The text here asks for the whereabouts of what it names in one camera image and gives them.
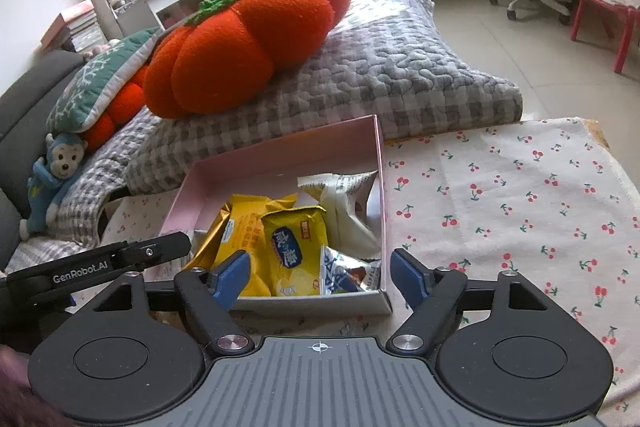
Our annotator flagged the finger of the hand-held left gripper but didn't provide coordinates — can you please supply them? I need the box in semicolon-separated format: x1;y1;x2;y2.
112;231;194;269

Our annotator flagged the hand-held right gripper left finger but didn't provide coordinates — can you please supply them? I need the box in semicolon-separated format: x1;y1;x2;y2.
80;249;254;356

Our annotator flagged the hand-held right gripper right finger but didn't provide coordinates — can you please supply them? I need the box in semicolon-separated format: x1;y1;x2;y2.
388;248;554;354

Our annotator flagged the yellow foil snack packet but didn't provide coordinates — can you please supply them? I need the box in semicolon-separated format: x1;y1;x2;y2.
182;193;301;298

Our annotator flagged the blue silver snack packet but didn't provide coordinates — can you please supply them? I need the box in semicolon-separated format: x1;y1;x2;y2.
320;245;384;297

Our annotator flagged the yellow biscuit packet blue oval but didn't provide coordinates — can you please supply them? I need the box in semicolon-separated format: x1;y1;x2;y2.
261;205;331;298

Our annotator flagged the white grey-printed snack packet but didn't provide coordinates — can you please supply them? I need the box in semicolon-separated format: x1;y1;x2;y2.
297;171;384;259

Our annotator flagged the pink cardboard box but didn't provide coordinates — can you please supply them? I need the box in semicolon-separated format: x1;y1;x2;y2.
159;114;394;316

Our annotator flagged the grey checkered sofa cover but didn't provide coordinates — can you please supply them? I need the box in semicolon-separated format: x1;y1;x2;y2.
5;109;174;274

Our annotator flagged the blue monkey plush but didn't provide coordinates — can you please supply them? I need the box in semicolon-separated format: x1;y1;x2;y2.
19;133;91;241

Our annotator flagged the small orange pumpkin plush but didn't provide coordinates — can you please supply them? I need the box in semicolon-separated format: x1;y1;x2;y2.
82;64;151;153

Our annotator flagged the green snowflake cushion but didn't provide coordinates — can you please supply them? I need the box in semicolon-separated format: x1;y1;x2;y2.
46;28;166;136

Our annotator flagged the grey sofa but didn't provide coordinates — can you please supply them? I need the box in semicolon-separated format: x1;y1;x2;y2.
0;49;86;269

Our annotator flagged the grey checkered folded quilt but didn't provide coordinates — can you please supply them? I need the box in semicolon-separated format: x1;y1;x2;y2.
125;0;524;196

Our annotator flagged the small pink plush toy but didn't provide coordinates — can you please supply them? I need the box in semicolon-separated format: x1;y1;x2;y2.
82;38;124;60

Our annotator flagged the large orange pumpkin pillow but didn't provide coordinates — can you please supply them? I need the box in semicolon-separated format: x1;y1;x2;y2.
142;0;353;119

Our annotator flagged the stack of books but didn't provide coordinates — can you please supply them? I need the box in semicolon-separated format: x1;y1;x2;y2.
40;0;109;53

